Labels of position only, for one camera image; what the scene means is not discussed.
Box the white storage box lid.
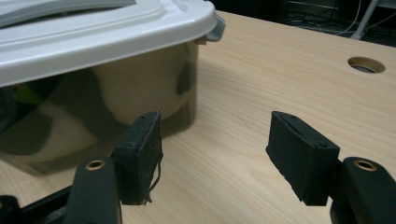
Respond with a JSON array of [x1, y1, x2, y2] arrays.
[[0, 0, 227, 89]]

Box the clear plastic storage box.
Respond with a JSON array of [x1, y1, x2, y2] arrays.
[[0, 39, 200, 177]]

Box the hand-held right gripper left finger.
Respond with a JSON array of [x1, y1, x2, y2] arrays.
[[111, 110, 164, 206]]

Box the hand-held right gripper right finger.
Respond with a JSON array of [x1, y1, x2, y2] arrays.
[[265, 110, 341, 207]]

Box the panda plush toy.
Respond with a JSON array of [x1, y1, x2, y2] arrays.
[[0, 43, 197, 163]]

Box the white floor cables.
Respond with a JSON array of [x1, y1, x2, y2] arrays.
[[286, 0, 396, 35]]

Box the white metal stand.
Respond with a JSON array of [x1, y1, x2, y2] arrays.
[[349, 0, 396, 41]]

